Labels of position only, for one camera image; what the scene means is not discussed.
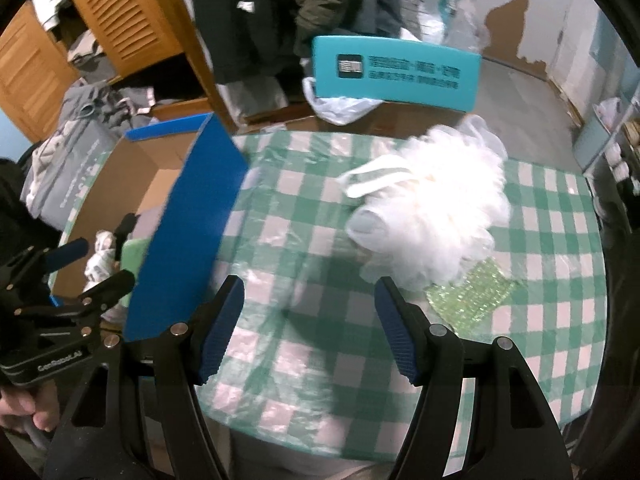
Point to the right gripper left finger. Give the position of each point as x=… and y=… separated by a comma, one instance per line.
x=102, y=431

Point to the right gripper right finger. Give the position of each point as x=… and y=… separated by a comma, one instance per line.
x=513, y=433

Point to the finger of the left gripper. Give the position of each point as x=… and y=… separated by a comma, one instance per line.
x=107, y=294
x=60, y=257

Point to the grey plastic bag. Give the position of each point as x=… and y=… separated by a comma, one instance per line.
x=101, y=264

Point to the light green cloth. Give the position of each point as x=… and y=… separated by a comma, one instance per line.
x=133, y=255

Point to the black sock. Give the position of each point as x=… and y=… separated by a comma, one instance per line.
x=122, y=232

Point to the grey knitted cloth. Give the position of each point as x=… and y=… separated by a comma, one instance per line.
x=147, y=223

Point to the person left hand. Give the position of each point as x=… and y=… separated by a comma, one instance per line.
x=41, y=406

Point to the grey tote bag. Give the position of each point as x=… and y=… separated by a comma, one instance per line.
x=61, y=167

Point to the green bubble wrap piece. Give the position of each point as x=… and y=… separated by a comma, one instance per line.
x=466, y=304

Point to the blue cardboard box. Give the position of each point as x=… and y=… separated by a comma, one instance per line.
x=190, y=169

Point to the green checked tablecloth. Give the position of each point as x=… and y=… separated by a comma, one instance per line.
x=309, y=368

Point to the white mesh bath sponge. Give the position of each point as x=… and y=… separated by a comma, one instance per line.
x=427, y=207

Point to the wooden louvered wardrobe door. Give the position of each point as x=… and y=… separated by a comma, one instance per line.
x=134, y=34

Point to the shoe rack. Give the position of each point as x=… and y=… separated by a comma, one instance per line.
x=616, y=174

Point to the black hanging jacket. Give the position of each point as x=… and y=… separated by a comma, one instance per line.
x=247, y=38

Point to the light blue trash bin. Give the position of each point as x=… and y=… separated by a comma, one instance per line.
x=591, y=138

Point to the white plastic bag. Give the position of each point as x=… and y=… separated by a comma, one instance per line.
x=340, y=111

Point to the teal shoe box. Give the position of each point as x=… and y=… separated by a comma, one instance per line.
x=395, y=70

